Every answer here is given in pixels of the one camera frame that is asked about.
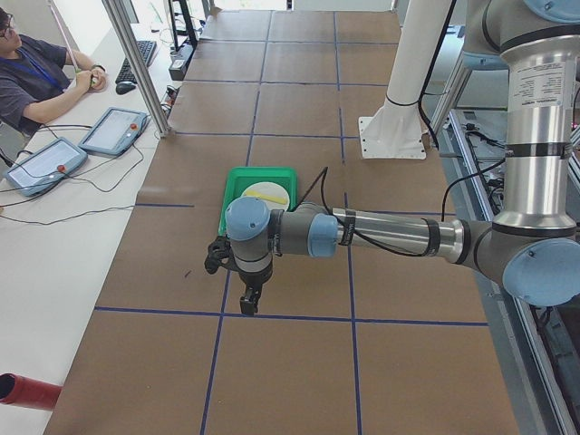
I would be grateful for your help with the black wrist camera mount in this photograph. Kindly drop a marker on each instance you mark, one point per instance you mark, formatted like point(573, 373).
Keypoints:
point(220, 254)

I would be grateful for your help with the near teach pendant tablet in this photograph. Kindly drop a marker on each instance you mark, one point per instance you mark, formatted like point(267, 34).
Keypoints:
point(45, 168)

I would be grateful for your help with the aluminium side rail frame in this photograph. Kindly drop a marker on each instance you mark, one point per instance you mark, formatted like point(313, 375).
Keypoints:
point(537, 338)

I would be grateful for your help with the black power strip box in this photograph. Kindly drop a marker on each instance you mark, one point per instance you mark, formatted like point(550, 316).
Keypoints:
point(180, 60)

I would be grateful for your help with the yellow plastic spoon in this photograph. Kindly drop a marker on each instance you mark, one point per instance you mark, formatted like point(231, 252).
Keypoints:
point(274, 199)

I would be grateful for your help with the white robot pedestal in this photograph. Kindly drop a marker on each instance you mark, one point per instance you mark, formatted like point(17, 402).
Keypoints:
point(395, 131)

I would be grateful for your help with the seated person dark shirt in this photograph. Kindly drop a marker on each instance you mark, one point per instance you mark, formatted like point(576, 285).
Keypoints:
point(41, 81)

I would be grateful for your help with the teach pendant tablet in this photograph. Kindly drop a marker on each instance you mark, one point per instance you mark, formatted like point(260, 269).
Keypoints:
point(45, 168)
point(114, 132)

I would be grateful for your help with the green plastic tray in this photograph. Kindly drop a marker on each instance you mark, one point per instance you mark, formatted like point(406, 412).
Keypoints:
point(240, 178)

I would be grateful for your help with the red cylinder tube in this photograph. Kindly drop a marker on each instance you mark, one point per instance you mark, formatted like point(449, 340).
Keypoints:
point(17, 390)

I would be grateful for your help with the brown paper floor mat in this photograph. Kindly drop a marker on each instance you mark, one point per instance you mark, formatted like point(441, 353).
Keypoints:
point(364, 342)

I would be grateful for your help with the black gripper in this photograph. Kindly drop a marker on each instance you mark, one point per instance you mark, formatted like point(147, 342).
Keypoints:
point(252, 281)

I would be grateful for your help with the aluminium frame post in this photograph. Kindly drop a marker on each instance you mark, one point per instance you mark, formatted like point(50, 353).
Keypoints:
point(122, 26)

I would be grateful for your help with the white round plate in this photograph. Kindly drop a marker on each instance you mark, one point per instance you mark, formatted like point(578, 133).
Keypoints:
point(272, 189)

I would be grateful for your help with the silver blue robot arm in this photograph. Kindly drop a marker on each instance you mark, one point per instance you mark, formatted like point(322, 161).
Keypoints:
point(529, 247)

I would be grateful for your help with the far teach pendant tablet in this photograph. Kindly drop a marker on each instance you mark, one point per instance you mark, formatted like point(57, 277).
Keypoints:
point(114, 132)

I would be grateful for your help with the black computer mouse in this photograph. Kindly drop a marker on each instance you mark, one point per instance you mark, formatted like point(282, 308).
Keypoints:
point(123, 88)

